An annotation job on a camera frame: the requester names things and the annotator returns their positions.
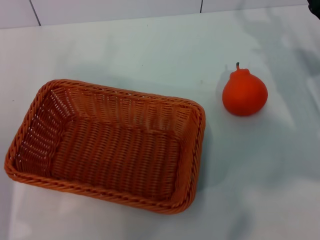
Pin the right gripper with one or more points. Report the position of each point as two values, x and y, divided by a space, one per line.
315 5

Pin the orange toy pear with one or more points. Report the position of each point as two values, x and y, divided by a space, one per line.
243 95

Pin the orange woven rectangular basket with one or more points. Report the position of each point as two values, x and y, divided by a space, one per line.
112 150

